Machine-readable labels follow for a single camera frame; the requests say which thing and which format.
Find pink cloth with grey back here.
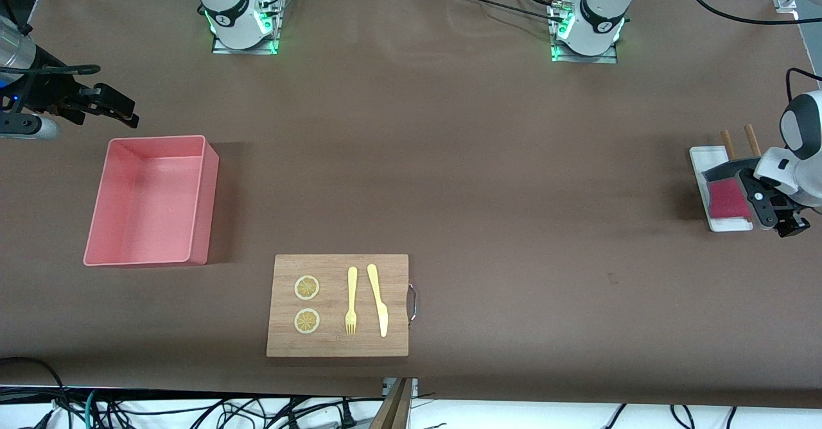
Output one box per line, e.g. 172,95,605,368
701,158,760,220

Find white rectangular tray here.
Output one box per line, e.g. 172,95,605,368
689,145,754,232

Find pink plastic bin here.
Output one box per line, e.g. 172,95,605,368
83,135,220,267

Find yellow plastic fork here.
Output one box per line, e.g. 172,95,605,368
345,266,358,336

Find yellow plastic knife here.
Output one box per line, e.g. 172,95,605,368
367,263,389,338

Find wooden cutting board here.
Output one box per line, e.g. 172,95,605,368
266,254,419,358

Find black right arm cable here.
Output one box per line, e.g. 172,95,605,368
0,63,102,78

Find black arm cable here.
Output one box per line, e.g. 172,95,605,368
0,63,102,78
785,67,822,153

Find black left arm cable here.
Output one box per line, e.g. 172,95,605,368
785,67,822,153

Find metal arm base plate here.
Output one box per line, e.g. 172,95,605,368
548,0,619,64
212,0,284,56

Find black floor cable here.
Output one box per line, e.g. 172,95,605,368
0,356,68,429

